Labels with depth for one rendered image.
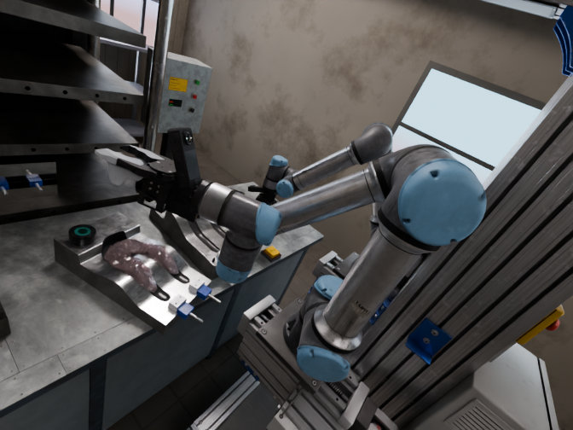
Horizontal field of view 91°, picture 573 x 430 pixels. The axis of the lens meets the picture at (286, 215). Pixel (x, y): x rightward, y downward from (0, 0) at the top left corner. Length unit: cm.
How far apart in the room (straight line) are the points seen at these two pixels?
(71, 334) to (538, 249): 124
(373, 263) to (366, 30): 272
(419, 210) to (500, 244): 37
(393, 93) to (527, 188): 223
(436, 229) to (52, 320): 109
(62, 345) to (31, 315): 15
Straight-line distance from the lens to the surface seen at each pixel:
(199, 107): 190
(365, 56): 303
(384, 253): 51
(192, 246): 131
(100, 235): 127
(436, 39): 289
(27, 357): 112
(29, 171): 162
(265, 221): 52
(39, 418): 132
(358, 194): 60
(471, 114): 274
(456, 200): 46
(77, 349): 110
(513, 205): 76
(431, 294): 85
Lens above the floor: 174
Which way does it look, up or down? 29 degrees down
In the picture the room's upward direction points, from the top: 24 degrees clockwise
